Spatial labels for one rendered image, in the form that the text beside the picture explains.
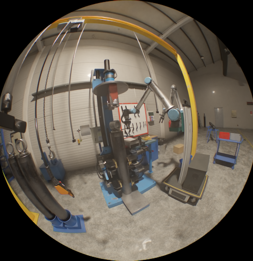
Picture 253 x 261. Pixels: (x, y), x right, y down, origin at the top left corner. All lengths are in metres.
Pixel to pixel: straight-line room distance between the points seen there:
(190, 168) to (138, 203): 1.08
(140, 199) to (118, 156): 1.01
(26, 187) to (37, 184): 0.33
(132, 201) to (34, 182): 1.59
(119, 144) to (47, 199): 1.35
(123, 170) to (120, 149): 0.39
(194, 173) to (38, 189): 2.08
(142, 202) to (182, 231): 0.99
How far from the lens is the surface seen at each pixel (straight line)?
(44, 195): 1.30
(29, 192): 1.51
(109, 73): 1.44
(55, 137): 3.50
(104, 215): 1.88
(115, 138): 1.19
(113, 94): 1.09
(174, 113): 1.05
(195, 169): 1.42
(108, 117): 1.64
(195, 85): 11.82
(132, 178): 1.67
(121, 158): 1.30
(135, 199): 1.78
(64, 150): 3.47
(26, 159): 1.13
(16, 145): 1.20
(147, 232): 1.65
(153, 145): 2.94
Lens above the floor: 1.63
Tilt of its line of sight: 7 degrees down
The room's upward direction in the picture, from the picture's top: 8 degrees counter-clockwise
